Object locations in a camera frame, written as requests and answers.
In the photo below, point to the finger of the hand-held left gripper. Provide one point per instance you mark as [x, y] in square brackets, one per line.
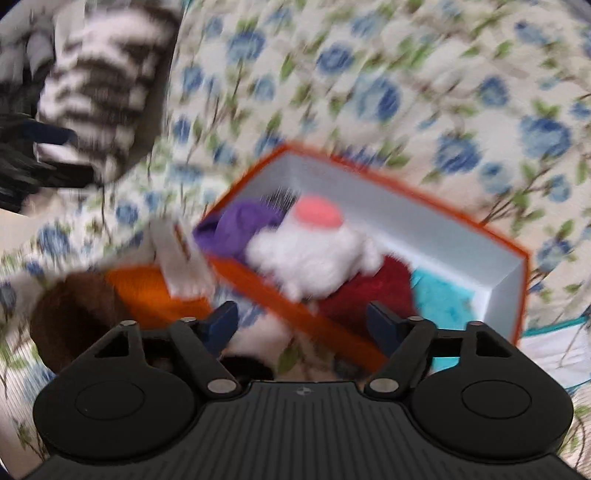
[51, 173]
[51, 133]

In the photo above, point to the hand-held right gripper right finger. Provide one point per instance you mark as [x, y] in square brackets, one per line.
[382, 323]

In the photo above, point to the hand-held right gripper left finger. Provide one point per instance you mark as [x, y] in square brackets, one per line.
[222, 323]

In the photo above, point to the brown and orange plush toy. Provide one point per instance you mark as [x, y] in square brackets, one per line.
[138, 281]

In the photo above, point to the orange cardboard box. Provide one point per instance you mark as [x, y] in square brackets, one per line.
[461, 249]

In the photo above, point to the red plush toy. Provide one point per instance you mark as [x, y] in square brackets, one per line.
[374, 295]

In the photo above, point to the teal cloth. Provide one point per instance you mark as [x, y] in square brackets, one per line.
[443, 300]

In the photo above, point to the zebra striped plush blanket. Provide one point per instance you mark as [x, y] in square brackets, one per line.
[101, 83]

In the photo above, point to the purple plush toy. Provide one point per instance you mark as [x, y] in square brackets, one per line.
[240, 226]

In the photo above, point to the white and pink plush toy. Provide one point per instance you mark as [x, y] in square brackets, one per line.
[309, 254]

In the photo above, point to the white face mask packet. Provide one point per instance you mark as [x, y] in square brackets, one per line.
[558, 355]

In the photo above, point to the blue floral bedsheet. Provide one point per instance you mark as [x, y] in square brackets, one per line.
[369, 69]

